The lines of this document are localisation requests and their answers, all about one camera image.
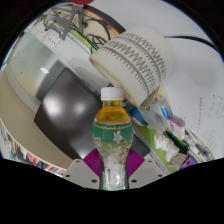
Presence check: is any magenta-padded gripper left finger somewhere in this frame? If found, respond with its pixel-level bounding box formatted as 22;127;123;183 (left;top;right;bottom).
62;148;103;190

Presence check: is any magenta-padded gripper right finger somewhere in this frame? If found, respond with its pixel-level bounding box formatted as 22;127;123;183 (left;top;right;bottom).
125;148;165;190

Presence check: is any green-labelled clear drink bottle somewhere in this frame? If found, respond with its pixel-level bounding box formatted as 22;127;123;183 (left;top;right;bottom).
91;87;134;192

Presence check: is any white folded napkin stack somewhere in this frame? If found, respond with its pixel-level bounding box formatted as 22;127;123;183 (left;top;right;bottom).
153;131;181;161

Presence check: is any clear plastic box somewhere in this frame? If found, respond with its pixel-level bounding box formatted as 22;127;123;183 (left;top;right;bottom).
144;99;171;133

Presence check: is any round blue container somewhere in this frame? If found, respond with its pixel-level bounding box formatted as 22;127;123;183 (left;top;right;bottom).
129;106;148;126

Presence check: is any black computer monitor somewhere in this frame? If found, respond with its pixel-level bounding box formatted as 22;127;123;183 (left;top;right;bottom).
33;67;151;161

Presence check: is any handwritten white paper sheet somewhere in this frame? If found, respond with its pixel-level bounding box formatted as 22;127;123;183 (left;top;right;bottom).
174;91;224;160

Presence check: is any white zigzag-patterned cup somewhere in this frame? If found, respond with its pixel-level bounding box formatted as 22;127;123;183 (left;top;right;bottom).
88;26;177;110

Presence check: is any grey metal laptop stand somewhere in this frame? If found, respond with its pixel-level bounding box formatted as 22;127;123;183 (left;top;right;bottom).
43;3;88;41

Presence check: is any flat round red coaster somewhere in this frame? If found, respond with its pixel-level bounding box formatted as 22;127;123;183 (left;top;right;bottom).
71;0;93;6

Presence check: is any black cable bundle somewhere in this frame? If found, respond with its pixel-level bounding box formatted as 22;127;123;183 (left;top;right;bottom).
84;16;113;54

